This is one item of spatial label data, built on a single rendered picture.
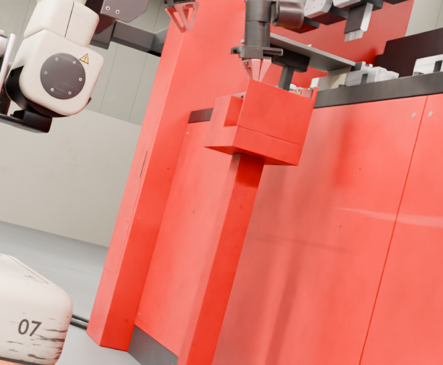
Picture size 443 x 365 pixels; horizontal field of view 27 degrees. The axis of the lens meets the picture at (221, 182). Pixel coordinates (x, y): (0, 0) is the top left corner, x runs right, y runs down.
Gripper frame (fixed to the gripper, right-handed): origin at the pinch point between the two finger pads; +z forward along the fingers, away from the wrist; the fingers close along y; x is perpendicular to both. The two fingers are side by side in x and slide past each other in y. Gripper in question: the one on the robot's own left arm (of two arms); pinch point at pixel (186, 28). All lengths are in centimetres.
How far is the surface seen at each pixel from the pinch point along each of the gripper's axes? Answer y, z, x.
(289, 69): -20.5, 15.6, -18.5
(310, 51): -26.7, 12.0, -22.3
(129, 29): 122, -9, -25
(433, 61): -70, 19, -28
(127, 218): 75, 59, 5
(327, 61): -22.8, 15.4, -29.0
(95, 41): 123, -7, -10
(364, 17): -24.8, 5.6, -41.2
